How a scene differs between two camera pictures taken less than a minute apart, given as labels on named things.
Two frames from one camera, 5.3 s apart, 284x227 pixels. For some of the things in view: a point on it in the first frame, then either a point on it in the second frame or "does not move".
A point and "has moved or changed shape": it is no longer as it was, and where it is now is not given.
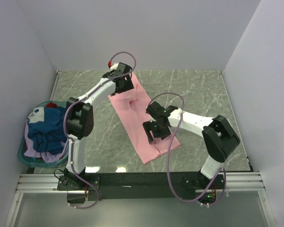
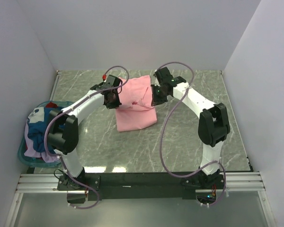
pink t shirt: x=131 y=105 has moved or changed shape
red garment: x=51 y=105 does not move
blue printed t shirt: x=46 y=129 does not move
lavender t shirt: x=46 y=156 does not move
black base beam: x=140 y=186 does not move
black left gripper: x=128 y=86 -> x=116 y=104
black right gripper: x=148 y=126 -> x=156 y=101
